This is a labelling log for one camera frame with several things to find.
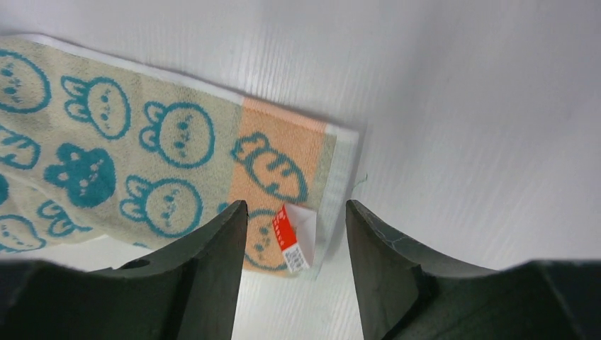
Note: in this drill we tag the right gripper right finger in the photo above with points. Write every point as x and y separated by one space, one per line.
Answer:
407 290

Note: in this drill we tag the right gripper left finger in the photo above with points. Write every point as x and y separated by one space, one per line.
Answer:
185 290

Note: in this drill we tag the patterned white blue towel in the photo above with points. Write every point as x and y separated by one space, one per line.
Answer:
93 145

